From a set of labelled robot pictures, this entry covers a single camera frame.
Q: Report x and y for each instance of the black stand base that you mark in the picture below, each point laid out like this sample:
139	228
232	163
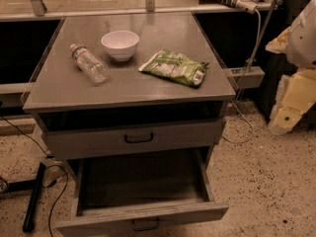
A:
34	186

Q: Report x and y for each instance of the white ceramic bowl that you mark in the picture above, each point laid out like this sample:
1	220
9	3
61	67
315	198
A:
120	45

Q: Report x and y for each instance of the clear plastic water bottle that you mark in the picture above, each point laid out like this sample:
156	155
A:
91	64

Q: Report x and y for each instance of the grey drawer cabinet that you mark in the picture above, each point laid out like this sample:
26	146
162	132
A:
63	98

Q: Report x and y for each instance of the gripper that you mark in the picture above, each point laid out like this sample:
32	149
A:
303	39

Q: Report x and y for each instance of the grey top drawer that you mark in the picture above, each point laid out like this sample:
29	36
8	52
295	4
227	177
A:
129	139

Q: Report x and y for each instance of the green chip bag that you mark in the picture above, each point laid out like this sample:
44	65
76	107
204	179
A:
175	67

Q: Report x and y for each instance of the metal rail shelf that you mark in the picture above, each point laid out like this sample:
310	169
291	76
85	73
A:
131	7

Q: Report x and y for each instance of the grey drawer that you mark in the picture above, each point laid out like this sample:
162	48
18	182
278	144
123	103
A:
139	192
129	139

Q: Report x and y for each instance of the dark cabinet at right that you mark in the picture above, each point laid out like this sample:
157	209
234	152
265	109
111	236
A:
276	65

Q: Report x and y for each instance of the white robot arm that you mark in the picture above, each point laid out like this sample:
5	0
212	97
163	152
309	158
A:
298	42

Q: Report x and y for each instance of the grey power strip box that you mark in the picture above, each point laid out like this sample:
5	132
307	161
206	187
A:
240	79

